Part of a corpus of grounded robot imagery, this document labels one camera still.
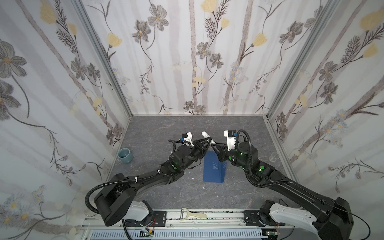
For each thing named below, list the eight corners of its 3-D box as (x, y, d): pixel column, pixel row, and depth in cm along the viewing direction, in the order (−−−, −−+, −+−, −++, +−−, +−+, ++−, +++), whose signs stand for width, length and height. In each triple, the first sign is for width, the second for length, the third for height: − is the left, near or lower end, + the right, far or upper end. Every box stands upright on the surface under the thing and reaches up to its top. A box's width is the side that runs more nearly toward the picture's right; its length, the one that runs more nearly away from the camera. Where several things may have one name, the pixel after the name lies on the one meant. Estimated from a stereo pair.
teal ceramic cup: (119, 163, 96) (115, 158, 91) (123, 153, 100) (119, 148, 95) (131, 163, 96) (128, 158, 91) (134, 153, 100) (131, 148, 95)
